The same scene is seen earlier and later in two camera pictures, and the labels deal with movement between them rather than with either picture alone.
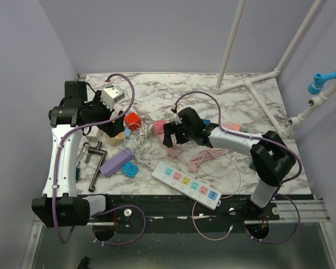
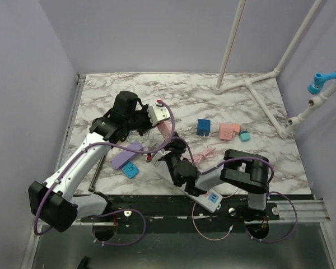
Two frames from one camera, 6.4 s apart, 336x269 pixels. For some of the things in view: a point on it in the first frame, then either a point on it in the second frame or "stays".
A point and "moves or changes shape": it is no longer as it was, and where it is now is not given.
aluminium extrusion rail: x=311 y=210 stays
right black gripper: x=169 y=129 to x=180 y=144
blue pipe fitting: x=316 y=87 stays
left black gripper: x=116 y=127 to x=149 y=125
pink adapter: x=173 y=151 moves or changes shape
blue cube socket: x=130 y=169 stays
